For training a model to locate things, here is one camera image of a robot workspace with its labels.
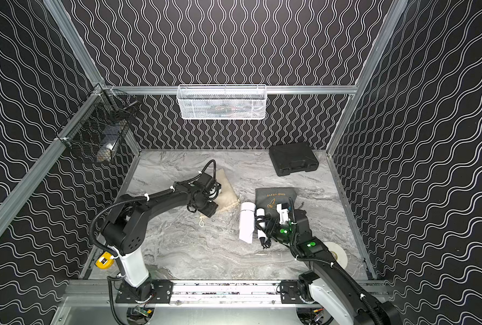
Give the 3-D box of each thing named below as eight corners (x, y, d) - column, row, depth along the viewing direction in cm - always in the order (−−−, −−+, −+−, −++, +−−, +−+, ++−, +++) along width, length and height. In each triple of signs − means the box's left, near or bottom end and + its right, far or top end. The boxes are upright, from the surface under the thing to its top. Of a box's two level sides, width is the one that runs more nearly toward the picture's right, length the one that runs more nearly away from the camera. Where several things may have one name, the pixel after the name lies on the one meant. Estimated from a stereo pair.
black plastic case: (277, 176, 111) (278, 169, 106) (268, 149, 124) (269, 142, 119) (317, 171, 113) (320, 164, 108) (304, 145, 126) (306, 138, 122)
